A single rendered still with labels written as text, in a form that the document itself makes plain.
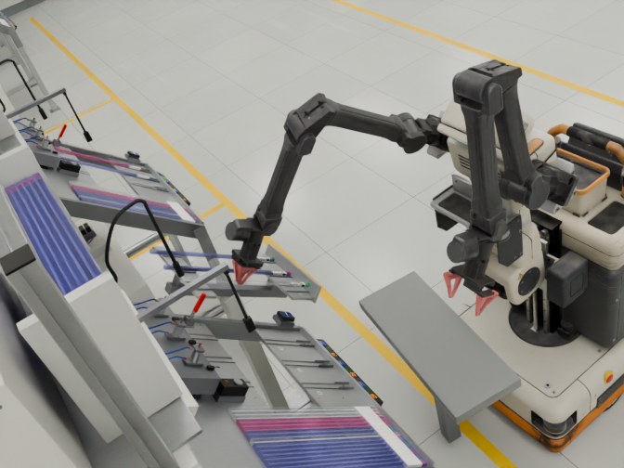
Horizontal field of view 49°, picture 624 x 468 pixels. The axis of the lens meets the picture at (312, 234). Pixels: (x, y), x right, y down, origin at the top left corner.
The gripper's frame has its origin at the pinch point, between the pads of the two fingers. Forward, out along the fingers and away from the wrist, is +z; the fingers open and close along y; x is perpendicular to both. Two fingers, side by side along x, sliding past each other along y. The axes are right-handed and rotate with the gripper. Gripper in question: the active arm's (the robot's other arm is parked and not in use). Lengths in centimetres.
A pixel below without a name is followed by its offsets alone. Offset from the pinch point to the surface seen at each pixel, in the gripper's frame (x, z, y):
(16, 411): -92, -17, 80
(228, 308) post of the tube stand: 6.0, 14.8, -8.8
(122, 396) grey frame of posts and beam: -79, -21, 84
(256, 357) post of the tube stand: 25.9, 35.7, -9.3
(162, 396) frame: -62, -10, 70
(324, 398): 4, 11, 49
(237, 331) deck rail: -4.7, 10.7, 12.8
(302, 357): 10.1, 10.9, 28.5
